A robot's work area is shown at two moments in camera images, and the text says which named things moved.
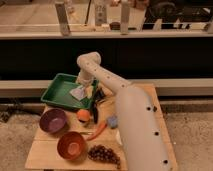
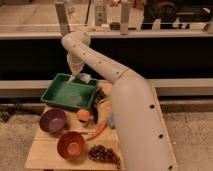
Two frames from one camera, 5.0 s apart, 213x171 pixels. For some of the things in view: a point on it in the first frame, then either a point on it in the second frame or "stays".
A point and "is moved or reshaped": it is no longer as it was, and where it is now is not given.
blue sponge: (112, 121) stays
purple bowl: (52, 120) stays
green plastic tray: (66, 91) stays
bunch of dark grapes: (100, 152) stays
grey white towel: (82, 91) is moved or reshaped
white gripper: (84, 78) → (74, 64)
